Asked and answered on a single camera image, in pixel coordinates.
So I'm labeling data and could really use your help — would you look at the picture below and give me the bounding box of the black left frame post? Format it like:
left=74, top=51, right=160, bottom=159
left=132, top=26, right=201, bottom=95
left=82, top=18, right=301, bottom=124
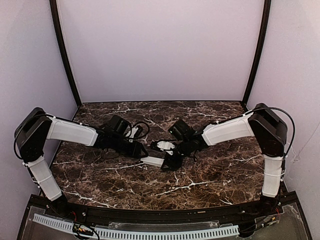
left=49, top=0, right=82, bottom=108

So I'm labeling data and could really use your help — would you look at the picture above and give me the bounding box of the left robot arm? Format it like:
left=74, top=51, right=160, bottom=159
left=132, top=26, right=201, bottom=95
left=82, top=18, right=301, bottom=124
left=13, top=107, right=149, bottom=202

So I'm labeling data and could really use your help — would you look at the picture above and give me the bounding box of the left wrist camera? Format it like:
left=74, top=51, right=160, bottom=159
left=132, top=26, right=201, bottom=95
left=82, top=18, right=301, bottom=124
left=126, top=121, right=150, bottom=142

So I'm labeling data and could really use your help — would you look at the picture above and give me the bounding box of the black frame post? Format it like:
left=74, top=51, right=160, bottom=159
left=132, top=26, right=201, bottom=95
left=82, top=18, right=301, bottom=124
left=49, top=0, right=82, bottom=108
left=241, top=0, right=272, bottom=106

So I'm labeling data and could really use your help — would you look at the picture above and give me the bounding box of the black right frame post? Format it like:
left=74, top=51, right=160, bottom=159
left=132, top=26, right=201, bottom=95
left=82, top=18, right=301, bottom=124
left=241, top=0, right=272, bottom=106

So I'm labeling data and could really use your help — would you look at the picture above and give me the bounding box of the white remote control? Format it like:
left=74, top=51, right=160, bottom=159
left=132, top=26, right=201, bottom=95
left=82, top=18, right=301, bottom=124
left=140, top=156, right=164, bottom=168

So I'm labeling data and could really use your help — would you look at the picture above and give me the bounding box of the black front rail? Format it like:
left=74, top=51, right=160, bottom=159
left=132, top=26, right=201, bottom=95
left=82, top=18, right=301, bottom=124
left=67, top=202, right=261, bottom=228

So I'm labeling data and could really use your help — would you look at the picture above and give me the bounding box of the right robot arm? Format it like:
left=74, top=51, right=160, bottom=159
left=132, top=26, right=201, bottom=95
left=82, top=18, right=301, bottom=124
left=156, top=103, right=290, bottom=216

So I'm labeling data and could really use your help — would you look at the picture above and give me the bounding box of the white slotted cable duct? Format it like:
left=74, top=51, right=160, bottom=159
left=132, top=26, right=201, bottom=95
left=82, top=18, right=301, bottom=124
left=32, top=213, right=240, bottom=240

